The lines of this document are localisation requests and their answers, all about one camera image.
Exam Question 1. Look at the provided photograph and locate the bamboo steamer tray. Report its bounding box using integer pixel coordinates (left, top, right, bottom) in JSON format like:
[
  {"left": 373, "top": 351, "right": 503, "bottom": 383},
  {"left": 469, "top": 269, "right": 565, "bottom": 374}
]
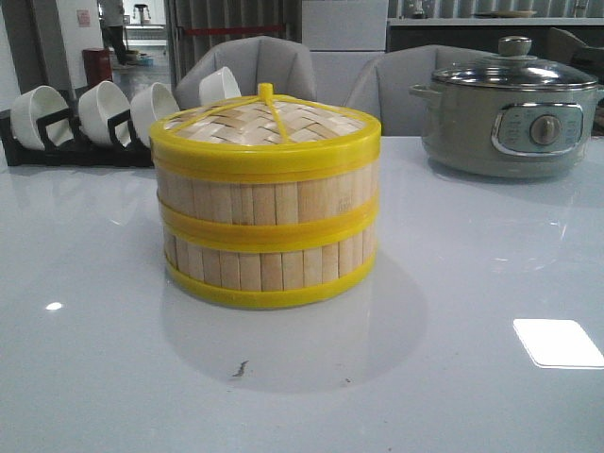
[
  {"left": 157, "top": 160, "right": 379, "bottom": 252},
  {"left": 163, "top": 225, "right": 378, "bottom": 310}
]

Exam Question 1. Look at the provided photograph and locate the woven bamboo steamer lid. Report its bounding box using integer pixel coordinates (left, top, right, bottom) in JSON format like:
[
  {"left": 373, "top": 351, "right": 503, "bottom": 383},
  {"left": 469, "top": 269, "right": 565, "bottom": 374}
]
[{"left": 149, "top": 83, "right": 381, "bottom": 183}]

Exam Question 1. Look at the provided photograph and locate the grey chair right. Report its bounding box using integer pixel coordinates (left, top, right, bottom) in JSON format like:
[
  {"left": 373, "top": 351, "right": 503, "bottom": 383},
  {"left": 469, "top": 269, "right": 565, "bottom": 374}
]
[{"left": 344, "top": 44, "right": 488, "bottom": 136}]

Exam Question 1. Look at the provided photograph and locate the grey chair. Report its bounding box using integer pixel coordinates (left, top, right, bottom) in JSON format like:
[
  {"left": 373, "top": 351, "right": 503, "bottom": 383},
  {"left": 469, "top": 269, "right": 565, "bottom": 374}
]
[
  {"left": 344, "top": 44, "right": 488, "bottom": 136},
  {"left": 175, "top": 36, "right": 317, "bottom": 109}
]

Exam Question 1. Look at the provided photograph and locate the white bowl right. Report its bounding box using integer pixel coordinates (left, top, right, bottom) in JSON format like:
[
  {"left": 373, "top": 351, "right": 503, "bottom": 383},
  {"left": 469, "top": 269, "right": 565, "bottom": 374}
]
[{"left": 198, "top": 66, "right": 242, "bottom": 105}]

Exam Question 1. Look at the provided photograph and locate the white bowl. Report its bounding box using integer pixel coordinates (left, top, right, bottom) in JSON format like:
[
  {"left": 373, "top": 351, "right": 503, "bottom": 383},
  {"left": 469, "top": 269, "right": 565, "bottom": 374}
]
[
  {"left": 10, "top": 85, "right": 68, "bottom": 150},
  {"left": 130, "top": 82, "right": 179, "bottom": 148},
  {"left": 198, "top": 66, "right": 242, "bottom": 105},
  {"left": 78, "top": 80, "right": 130, "bottom": 146}
]

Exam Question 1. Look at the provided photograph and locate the grey chair left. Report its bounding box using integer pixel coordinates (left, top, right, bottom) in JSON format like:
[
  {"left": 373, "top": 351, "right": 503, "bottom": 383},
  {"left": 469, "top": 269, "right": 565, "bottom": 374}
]
[{"left": 175, "top": 36, "right": 317, "bottom": 109}]

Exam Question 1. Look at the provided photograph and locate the white cabinet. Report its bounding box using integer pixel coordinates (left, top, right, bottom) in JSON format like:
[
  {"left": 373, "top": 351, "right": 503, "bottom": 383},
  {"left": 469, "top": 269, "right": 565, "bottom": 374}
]
[{"left": 301, "top": 0, "right": 389, "bottom": 105}]

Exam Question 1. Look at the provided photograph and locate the grey electric cooking pot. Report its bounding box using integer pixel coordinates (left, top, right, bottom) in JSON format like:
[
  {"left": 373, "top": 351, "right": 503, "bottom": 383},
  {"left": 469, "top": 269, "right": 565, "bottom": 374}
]
[{"left": 410, "top": 81, "right": 603, "bottom": 178}]

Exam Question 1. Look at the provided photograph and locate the black dish rack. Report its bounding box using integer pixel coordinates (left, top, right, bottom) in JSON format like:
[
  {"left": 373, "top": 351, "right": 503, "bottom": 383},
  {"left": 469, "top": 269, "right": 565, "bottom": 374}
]
[{"left": 1, "top": 108, "right": 153, "bottom": 168}]

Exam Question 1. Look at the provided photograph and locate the red bin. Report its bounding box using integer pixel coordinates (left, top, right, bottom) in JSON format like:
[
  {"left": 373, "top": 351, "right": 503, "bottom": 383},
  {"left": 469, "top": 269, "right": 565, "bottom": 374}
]
[{"left": 82, "top": 48, "right": 112, "bottom": 89}]

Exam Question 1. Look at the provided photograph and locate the glass pot lid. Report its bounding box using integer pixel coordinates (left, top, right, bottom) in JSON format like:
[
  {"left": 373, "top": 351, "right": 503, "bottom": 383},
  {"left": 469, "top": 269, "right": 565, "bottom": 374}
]
[{"left": 432, "top": 36, "right": 598, "bottom": 92}]

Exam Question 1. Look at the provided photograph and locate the person in background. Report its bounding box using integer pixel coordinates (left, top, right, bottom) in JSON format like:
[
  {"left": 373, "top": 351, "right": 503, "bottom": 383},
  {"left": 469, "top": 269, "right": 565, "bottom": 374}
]
[{"left": 97, "top": 0, "right": 127, "bottom": 68}]

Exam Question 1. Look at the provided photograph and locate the white bowl far left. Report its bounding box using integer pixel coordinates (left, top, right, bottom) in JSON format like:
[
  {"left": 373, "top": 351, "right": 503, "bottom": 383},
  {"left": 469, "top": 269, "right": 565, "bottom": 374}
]
[{"left": 10, "top": 85, "right": 68, "bottom": 150}]

